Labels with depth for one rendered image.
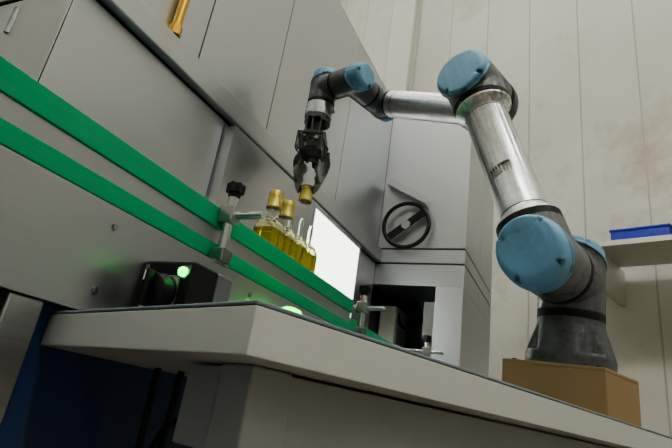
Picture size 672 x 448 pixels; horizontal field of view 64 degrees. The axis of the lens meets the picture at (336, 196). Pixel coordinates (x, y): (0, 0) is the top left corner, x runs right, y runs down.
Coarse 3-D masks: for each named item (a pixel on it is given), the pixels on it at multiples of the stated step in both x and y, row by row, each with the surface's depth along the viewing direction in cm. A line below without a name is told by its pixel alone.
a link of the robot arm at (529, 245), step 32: (448, 64) 114; (480, 64) 107; (448, 96) 111; (480, 96) 106; (512, 96) 116; (480, 128) 105; (512, 128) 104; (480, 160) 104; (512, 160) 98; (512, 192) 95; (512, 224) 90; (544, 224) 86; (512, 256) 88; (544, 256) 85; (576, 256) 87; (544, 288) 87; (576, 288) 90
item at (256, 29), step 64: (0, 0) 104; (64, 0) 95; (128, 0) 103; (192, 0) 124; (256, 0) 149; (320, 0) 187; (64, 64) 92; (128, 64) 105; (192, 64) 120; (256, 64) 148; (320, 64) 185; (128, 128) 105; (192, 128) 122; (256, 128) 143; (384, 128) 245; (320, 192) 177
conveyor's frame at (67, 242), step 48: (0, 192) 50; (48, 192) 55; (0, 240) 50; (48, 240) 54; (96, 240) 60; (144, 240) 66; (0, 288) 51; (48, 288) 54; (96, 288) 59; (240, 288) 85
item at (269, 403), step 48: (192, 384) 43; (240, 384) 38; (288, 384) 40; (192, 432) 41; (240, 432) 37; (288, 432) 40; (336, 432) 44; (384, 432) 48; (432, 432) 53; (480, 432) 60; (528, 432) 68
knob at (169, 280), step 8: (144, 272) 61; (152, 272) 61; (144, 280) 60; (152, 280) 61; (160, 280) 61; (168, 280) 62; (144, 288) 60; (152, 288) 61; (160, 288) 61; (168, 288) 61; (176, 288) 62; (136, 296) 60; (144, 296) 60; (152, 296) 61; (160, 296) 60; (168, 296) 61; (144, 304) 60; (152, 304) 60; (160, 304) 61; (168, 304) 62
